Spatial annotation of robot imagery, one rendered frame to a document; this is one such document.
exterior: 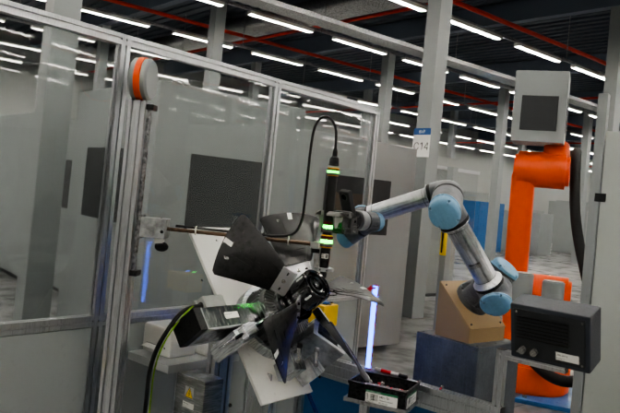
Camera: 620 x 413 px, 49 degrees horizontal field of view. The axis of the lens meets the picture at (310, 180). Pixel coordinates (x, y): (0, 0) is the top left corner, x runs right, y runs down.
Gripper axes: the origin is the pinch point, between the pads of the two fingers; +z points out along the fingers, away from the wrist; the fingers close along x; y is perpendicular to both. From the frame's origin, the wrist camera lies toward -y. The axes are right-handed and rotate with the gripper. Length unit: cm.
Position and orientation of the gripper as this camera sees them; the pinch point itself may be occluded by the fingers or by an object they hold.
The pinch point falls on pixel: (323, 212)
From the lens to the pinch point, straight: 236.5
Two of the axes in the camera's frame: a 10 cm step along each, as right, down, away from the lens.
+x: -7.7, -0.7, 6.3
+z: -6.3, -0.9, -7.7
